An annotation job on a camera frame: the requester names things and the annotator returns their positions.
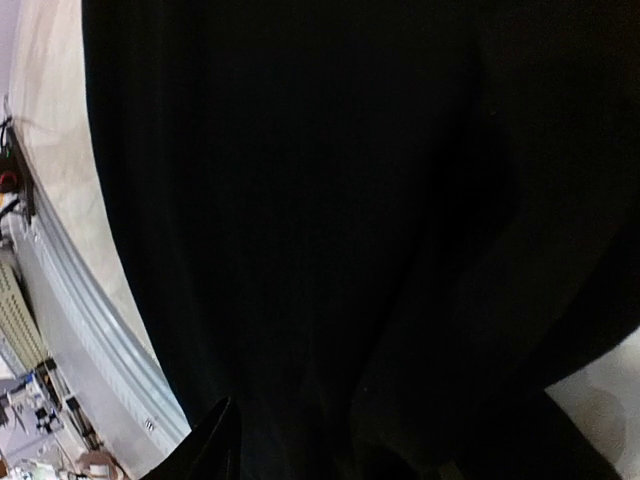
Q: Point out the aluminium front rail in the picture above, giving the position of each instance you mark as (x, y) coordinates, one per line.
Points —
(117, 381)

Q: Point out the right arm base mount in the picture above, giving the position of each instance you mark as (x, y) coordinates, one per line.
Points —
(16, 177)

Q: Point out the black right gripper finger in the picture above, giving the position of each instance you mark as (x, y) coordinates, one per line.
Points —
(210, 452)

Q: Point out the black t-shirt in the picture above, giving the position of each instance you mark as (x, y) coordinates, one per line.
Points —
(382, 228)

